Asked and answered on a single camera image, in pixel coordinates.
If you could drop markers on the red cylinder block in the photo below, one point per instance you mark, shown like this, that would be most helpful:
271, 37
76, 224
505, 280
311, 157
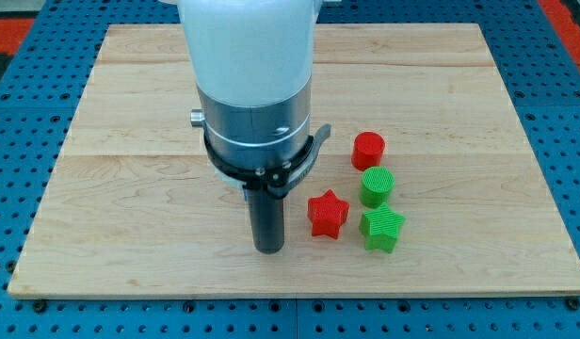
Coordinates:
368, 148

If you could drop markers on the light wooden board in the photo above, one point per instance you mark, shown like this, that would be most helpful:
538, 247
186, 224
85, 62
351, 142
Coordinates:
134, 209

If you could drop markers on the red star block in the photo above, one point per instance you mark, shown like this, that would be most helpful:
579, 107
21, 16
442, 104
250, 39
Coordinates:
328, 214

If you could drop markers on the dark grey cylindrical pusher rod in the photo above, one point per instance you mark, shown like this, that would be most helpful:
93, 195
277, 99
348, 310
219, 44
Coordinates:
266, 221

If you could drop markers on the green cylinder block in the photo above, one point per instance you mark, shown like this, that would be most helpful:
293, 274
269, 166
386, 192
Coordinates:
376, 186

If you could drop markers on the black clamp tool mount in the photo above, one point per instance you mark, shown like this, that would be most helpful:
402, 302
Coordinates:
278, 181

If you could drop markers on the green star block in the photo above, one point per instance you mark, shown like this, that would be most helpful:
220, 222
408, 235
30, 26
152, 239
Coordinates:
381, 228

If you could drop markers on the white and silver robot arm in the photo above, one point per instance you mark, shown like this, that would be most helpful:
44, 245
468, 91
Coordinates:
253, 64

